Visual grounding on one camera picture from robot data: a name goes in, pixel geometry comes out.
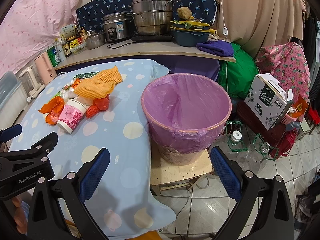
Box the orange plastic bag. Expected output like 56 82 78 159
39 96 65 126

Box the pink floral paper cup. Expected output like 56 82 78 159
57 99 87 134

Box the red plastic bag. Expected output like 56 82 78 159
86 94 110 119

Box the orange foam fruit net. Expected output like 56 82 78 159
74 66 123 99

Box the pink trash bin with liner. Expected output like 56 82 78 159
141 73 232 165

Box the person's left hand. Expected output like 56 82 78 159
11 193 30 235

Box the clear plastic jug metal cap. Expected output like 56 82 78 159
236 142 271 175

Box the white storage container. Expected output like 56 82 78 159
0 72 28 129

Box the clear plastic jug white cap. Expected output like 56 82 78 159
213 130 244 161

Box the light blue dotted tablecloth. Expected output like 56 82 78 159
10 59 176 239

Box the red thermos flask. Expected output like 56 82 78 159
270 128 297 159

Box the cream electric kettle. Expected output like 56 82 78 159
18 66 45 99

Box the pink electric kettle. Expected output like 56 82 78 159
34 51 57 85

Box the wooden stool under bin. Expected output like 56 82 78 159
150 142 213 196

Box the green white box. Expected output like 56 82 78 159
47 46 61 68

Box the white milk gift box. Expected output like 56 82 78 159
245 73 293 130

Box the pink dotted curtain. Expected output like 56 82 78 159
1 0 80 75

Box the green fabric bundle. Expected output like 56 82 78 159
217 43 259 99

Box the small steel bowl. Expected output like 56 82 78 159
85 31 106 49

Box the pink pineapple print cloth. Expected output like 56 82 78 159
255 42 310 101

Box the purple folded towel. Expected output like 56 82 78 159
196 40 234 57

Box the steel rice cooker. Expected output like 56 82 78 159
103 11 135 43

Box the dark teal plastic basin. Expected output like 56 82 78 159
172 29 209 47

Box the black induction cooktop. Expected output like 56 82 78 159
131 34 174 42

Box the beige curtain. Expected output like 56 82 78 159
213 0 303 57

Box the brown loofah sponge on basin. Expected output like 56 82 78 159
176 7 193 20

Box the large steel steamer pot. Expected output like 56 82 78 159
127 0 180 35

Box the navy patterned backsplash cloth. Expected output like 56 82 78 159
76 0 217 30

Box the white cord switch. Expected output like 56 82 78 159
222 26 228 37

